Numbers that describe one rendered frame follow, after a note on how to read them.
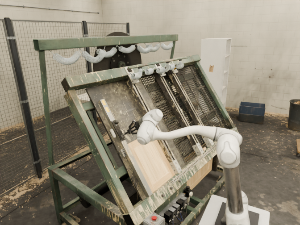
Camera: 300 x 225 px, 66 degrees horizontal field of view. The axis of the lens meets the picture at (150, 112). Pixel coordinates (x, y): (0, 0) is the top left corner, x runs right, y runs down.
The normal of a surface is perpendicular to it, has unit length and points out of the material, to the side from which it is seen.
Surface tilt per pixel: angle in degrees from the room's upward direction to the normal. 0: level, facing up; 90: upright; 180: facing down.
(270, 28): 90
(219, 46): 90
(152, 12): 90
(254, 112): 90
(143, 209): 54
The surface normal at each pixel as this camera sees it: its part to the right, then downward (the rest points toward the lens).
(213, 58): -0.48, 0.30
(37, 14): 0.87, 0.14
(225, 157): -0.30, 0.26
